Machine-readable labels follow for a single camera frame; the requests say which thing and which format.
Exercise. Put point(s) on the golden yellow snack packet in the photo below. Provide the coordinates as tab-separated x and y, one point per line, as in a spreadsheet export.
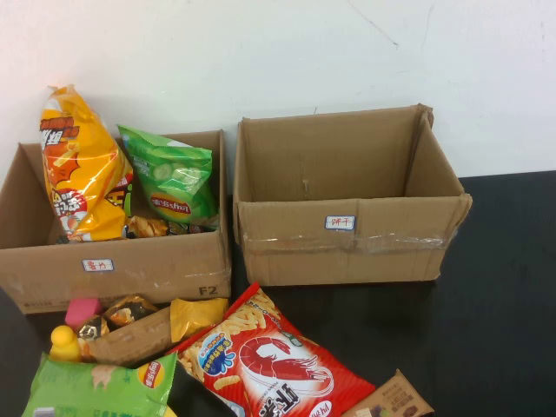
195	317

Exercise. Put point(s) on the small orange snack packet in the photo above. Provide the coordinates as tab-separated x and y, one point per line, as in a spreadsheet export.
147	227

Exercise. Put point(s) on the pink foam cube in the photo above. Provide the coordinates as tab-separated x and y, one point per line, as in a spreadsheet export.
82	310

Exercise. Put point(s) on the brown biscuit packet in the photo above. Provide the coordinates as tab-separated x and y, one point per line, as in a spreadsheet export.
395	399

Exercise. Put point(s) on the light green Lay's chip bag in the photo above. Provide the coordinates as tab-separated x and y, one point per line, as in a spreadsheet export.
87	386

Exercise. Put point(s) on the green cucumber Lay's chip bag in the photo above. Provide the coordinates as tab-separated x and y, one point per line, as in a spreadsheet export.
174	174

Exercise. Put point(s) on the black orange snack packet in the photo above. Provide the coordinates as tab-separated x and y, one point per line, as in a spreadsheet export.
130	310

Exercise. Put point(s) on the long brown wrapper packet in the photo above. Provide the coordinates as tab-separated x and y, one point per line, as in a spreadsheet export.
130	343

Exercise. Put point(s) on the taped empty cardboard box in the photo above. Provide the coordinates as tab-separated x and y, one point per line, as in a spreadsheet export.
391	260

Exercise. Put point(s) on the black gold snack packet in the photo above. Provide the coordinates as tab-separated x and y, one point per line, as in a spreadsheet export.
92	329

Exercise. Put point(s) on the orange fries snack bag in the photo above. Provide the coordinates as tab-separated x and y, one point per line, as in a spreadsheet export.
82	174

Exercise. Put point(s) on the yellow rubber duck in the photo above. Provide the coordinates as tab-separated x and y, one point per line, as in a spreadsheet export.
65	344

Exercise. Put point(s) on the cardboard box with F2 print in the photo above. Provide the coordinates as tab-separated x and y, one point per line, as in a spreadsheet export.
152	269

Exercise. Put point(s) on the red shrimp cracker bag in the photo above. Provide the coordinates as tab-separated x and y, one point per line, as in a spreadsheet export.
282	360

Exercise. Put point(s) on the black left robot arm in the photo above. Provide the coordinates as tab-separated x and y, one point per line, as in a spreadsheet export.
13	330

